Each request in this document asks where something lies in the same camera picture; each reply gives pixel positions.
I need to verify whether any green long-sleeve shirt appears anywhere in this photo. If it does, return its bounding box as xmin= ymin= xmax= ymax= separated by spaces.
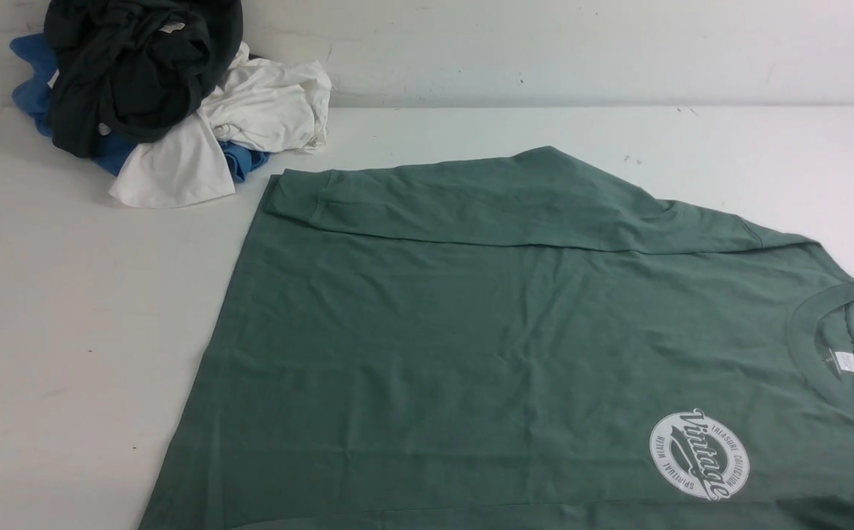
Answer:
xmin=140 ymin=147 xmax=854 ymax=529

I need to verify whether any white crumpled shirt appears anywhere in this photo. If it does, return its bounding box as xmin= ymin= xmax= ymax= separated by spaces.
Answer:
xmin=110 ymin=44 xmax=332 ymax=209

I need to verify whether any blue crumpled garment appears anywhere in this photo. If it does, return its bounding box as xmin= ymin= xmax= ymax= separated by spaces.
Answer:
xmin=10 ymin=33 xmax=271 ymax=183

